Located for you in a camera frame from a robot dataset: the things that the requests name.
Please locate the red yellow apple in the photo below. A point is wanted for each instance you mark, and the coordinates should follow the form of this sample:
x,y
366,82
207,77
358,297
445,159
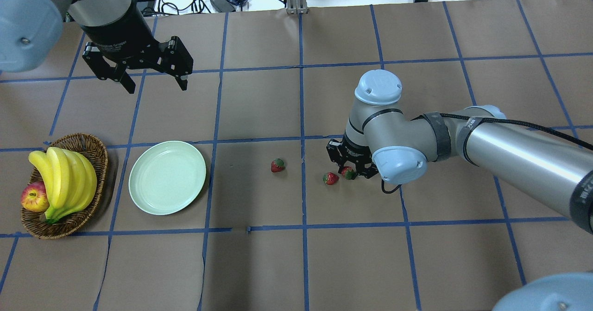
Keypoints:
x,y
34,197

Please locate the red strawberry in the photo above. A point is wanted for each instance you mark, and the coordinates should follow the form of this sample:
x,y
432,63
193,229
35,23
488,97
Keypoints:
x,y
278,165
330,178
348,172

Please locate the yellow banana bunch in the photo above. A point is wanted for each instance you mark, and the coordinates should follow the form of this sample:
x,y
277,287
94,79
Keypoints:
x,y
69,179

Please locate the black power adapter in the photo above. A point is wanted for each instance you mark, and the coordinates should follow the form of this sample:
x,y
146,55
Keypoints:
x,y
222,6

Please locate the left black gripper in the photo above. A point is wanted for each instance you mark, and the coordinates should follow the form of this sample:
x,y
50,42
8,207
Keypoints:
x,y
119,35

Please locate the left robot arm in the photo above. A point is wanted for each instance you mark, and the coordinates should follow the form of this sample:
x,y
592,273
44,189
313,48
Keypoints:
x,y
29,29

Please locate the woven wicker basket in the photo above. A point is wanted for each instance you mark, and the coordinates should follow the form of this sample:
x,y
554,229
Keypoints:
x,y
96,152

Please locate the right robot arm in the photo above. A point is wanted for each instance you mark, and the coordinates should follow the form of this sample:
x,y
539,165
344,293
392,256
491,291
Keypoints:
x,y
436,205

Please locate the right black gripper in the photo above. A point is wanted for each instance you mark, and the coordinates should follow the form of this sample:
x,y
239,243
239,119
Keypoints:
x,y
353,152

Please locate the light green plate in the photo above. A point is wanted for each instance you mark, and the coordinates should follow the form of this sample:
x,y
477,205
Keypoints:
x,y
167,178

